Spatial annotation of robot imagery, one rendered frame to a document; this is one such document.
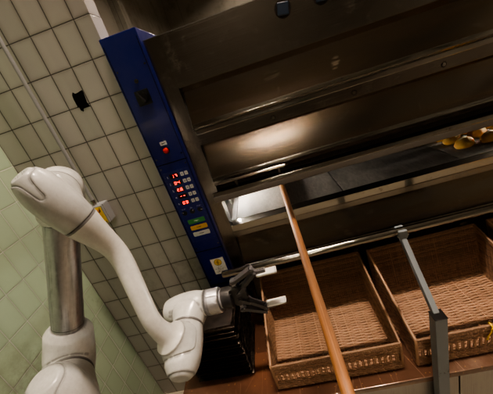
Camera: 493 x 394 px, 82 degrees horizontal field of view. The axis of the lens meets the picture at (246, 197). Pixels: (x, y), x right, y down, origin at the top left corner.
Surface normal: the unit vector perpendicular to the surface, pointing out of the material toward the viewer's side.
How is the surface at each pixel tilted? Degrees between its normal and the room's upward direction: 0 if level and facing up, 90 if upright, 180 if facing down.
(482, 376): 90
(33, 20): 90
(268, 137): 70
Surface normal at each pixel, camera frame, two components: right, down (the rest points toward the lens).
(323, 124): -0.11, 0.07
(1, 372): 0.95, -0.27
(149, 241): 0.00, 0.40
